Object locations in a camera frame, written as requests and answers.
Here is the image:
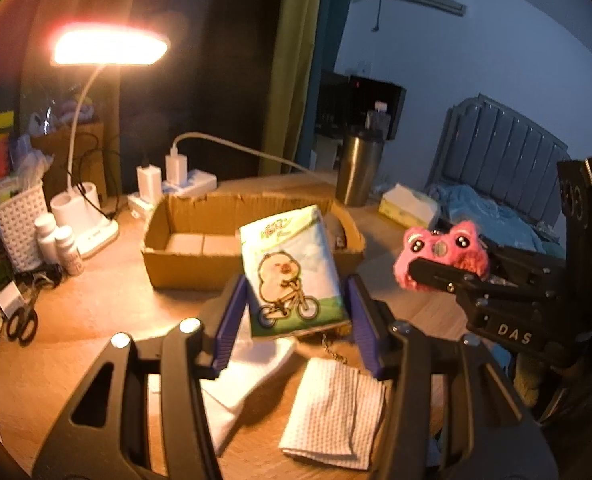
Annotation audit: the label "yellow white tissue box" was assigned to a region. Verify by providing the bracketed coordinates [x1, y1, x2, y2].
[378, 183, 441, 230]

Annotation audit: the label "clear plastic bag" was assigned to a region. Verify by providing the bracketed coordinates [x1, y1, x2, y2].
[10, 132, 55, 187]

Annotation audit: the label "steel tumbler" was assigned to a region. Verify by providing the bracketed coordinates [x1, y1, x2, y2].
[335, 130, 385, 207]

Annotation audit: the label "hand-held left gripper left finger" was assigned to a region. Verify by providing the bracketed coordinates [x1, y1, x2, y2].
[32, 274, 257, 480]

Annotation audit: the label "blue blanket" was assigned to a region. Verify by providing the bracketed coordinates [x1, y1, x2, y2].
[428, 182, 567, 261]

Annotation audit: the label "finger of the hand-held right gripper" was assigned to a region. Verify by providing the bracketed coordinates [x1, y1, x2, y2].
[408, 258, 566, 312]
[477, 240, 568, 292]

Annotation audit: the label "olive green curtain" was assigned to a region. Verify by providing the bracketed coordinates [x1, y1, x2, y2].
[258, 0, 327, 177]

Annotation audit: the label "plain white cloth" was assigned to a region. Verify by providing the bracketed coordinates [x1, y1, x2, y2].
[148, 305, 297, 458]

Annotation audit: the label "small white adapter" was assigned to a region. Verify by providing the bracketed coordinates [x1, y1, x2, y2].
[0, 282, 26, 318]

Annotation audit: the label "white desk lamp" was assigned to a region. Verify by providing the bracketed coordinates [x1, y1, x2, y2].
[50, 22, 171, 260]

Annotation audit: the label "white power strip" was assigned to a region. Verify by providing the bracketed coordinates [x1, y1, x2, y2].
[127, 170, 217, 218]

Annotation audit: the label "white charger with black plug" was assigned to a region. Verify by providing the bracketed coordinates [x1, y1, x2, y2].
[136, 162, 163, 201]

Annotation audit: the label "white plastic bottle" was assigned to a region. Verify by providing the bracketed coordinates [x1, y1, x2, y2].
[34, 212, 59, 265]
[54, 226, 85, 276]

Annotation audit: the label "black cable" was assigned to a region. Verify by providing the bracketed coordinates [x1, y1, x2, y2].
[68, 147, 119, 221]

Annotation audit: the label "plush toys in bag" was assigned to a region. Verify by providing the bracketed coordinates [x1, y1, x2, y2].
[56, 99, 97, 122]

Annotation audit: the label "white lattice basket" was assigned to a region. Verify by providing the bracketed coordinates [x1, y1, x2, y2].
[0, 180, 46, 273]

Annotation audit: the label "black television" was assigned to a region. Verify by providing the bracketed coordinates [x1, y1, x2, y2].
[321, 71, 407, 141]

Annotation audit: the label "clear water bottle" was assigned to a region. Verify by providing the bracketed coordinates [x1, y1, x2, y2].
[370, 102, 391, 132]

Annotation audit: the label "brown paper bag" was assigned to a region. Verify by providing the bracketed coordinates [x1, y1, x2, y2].
[30, 121, 107, 201]

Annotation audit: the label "white charging cable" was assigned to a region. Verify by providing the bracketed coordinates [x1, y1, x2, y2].
[171, 131, 321, 176]

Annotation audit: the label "cardboard box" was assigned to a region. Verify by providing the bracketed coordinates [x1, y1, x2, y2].
[140, 191, 367, 291]

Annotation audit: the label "duck print tissue pack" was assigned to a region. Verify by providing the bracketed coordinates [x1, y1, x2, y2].
[239, 205, 351, 338]

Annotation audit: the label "white television stand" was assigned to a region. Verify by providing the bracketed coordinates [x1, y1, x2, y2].
[311, 135, 345, 171]

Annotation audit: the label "grey padded headboard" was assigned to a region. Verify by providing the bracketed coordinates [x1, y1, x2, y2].
[426, 92, 569, 226]

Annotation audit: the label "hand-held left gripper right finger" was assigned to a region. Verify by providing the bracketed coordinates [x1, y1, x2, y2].
[343, 274, 559, 480]

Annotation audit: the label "white charger with white cable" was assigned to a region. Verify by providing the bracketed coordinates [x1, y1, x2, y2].
[165, 154, 191, 186]

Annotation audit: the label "black scissors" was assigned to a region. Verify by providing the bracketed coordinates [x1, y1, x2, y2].
[6, 272, 61, 346]

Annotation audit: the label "pink plush frog toy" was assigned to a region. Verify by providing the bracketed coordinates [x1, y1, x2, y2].
[393, 220, 492, 291]

